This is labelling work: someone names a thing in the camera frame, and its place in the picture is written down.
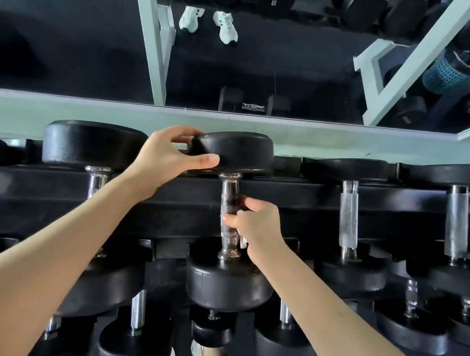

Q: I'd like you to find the black dumbbell rack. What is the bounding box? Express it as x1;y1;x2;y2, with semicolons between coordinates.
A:
0;91;470;356

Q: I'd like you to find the person's left forearm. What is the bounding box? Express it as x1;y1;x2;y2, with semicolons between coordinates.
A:
0;154;150;356

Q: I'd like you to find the person's left hand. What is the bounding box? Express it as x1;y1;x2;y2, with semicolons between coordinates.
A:
121;117;225;215

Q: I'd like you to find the person's right forearm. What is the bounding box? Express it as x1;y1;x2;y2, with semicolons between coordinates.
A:
243;241;470;356

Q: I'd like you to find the person's right hand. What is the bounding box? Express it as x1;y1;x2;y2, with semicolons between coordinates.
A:
215;193;296;272

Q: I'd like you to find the large black dumbbell stepped handle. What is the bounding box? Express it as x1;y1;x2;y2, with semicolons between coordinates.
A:
15;114;170;330
162;123;299;320

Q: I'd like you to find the person's right white sneaker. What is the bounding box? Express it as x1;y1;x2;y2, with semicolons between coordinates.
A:
188;339;208;356

